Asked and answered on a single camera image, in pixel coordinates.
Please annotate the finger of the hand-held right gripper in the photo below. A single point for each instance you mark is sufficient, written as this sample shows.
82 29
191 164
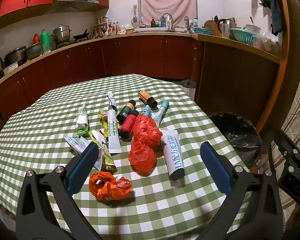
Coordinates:
290 147

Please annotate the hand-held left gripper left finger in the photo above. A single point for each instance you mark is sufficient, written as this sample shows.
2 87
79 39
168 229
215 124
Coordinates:
82 167

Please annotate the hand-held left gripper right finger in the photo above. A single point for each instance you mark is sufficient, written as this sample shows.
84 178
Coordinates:
216 170

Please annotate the blue white sachet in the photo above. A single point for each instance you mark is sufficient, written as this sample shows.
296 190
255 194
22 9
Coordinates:
76 143

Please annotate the orange plastic bag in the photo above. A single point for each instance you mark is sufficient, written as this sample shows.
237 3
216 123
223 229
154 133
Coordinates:
102 185

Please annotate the white tube green print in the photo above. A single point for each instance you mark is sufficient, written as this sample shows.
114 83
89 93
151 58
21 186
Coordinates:
113 135

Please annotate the trash bin black liner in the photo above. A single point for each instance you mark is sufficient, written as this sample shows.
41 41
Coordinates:
237 130

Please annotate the white tube dark cap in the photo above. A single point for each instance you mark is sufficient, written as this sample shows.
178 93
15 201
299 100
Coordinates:
173 152

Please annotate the red plastic bag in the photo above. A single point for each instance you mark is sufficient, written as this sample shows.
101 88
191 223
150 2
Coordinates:
141 157
146 130

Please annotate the blue white tube teal cap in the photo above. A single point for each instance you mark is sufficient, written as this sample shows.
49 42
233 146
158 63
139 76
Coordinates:
161 111

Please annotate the large yellow green wrapper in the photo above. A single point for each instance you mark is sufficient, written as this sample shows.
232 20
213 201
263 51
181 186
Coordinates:
107 158

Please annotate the green white wrapper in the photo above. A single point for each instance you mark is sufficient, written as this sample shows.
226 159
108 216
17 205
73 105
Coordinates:
82 120

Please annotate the small yellow wrapper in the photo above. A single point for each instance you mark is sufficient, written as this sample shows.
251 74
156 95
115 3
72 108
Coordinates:
104 123

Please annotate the red bottle black cap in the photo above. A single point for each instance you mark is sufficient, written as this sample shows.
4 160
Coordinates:
127 126

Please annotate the green checkered tablecloth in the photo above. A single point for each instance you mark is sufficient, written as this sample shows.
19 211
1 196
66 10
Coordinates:
52 110

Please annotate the green bottle black cap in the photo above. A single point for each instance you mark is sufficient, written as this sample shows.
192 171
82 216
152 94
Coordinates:
125 112

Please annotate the twisted white wrapper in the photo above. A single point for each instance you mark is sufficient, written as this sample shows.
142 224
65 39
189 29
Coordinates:
111 100

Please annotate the dark cloth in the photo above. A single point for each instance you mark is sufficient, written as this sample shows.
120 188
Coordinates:
187 83

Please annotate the orange bottle black cap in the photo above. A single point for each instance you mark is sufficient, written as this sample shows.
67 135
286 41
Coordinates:
146 97

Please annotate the clear plastic containers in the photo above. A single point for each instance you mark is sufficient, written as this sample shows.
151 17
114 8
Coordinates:
270 43

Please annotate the large teal colander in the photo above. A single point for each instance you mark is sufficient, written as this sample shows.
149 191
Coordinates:
243 37

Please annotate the white bowl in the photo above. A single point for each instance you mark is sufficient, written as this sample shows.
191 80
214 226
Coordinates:
252 28

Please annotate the steel bowl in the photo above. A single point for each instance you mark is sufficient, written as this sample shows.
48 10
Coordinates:
33 51

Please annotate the kitchen counter brown cabinets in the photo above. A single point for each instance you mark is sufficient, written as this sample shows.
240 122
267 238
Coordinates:
140 55

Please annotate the dark rice cooker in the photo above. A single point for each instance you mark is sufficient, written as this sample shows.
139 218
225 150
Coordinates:
15 56

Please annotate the black wok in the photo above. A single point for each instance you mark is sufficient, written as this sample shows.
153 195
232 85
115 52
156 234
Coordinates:
80 36

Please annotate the green thermos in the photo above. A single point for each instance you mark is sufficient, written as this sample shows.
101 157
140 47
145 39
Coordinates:
45 41

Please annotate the steel stock pot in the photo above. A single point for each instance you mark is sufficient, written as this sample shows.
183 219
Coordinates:
62 33

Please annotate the steel kettle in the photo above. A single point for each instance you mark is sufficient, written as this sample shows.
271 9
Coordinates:
226 27

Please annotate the red thermos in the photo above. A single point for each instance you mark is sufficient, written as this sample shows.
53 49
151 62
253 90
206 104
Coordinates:
35 39

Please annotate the small teal colander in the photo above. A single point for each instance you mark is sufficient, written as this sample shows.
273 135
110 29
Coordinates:
202 31

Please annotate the hanging dark clothes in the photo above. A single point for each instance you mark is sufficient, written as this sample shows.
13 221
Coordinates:
275 7

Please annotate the row of seasoning bottles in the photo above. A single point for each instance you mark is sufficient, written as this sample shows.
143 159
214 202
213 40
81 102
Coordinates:
107 28

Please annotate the wooden cutting board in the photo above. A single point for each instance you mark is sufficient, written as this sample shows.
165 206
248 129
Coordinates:
209 26

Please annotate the small white bottle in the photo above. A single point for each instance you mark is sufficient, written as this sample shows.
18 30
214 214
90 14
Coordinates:
195 23

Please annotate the small chrome tap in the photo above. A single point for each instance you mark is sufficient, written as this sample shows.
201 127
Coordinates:
187 21

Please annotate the white sink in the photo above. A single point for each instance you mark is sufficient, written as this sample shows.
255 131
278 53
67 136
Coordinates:
152 29

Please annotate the white bottle yellow label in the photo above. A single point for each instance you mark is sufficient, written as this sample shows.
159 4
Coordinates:
168 22

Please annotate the hanging metal strainer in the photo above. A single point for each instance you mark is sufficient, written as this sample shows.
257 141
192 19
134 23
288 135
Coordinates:
134 20

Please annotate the blue bottle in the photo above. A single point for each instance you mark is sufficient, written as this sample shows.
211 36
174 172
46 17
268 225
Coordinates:
163 22

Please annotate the tall chrome faucet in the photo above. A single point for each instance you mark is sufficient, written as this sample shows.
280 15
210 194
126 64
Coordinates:
171 17

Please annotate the brown bottle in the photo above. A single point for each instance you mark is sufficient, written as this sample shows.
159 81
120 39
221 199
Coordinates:
153 23

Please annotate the range hood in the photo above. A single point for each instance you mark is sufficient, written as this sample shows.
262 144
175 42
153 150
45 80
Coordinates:
70 2

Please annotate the pink window cloth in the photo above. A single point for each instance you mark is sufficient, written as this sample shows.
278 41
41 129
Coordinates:
168 3

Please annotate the wooden door frame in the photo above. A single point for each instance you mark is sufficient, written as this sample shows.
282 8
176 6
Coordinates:
291 30

